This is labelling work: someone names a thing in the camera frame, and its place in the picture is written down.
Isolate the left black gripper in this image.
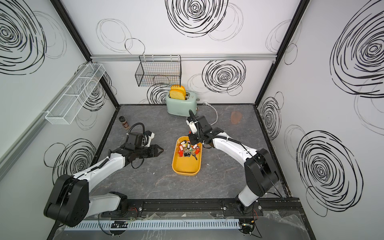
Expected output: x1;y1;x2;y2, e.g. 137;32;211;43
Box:
135;144;165;159

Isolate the pile of tagged keys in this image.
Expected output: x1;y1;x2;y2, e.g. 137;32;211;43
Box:
177;141;201;160

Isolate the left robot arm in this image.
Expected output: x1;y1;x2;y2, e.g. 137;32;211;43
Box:
43;145;164;227

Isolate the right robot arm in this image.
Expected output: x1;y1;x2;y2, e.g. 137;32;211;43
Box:
188;127;280;211

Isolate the yellow plastic storage box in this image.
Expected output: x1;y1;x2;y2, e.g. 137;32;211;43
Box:
172;136;203;176

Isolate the mint green toaster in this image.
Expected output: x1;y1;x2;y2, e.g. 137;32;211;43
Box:
166;92;198;117

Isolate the brown spice jar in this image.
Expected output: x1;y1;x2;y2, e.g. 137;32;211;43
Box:
119;116;130;130

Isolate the yellow toast slice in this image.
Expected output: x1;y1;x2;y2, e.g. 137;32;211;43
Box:
170;85;187;101

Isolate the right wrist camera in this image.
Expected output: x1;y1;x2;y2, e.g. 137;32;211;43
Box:
186;116;213;135

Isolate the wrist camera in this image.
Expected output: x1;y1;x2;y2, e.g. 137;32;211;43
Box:
125;131;155;150
186;116;213;135

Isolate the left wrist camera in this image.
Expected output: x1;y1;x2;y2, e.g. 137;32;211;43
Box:
125;131;155;150

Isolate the white toaster power cable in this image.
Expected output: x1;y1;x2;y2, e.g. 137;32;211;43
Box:
186;101;219;127

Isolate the white wire wall shelf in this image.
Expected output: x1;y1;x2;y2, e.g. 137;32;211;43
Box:
45;63;106;125

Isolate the black wire wall basket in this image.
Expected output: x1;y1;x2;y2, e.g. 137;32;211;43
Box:
135;55;182;87

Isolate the white slotted cable duct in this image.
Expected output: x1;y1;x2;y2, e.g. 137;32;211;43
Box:
64;219;241;232

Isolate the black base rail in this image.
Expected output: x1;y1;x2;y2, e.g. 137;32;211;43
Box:
61;196;304;218

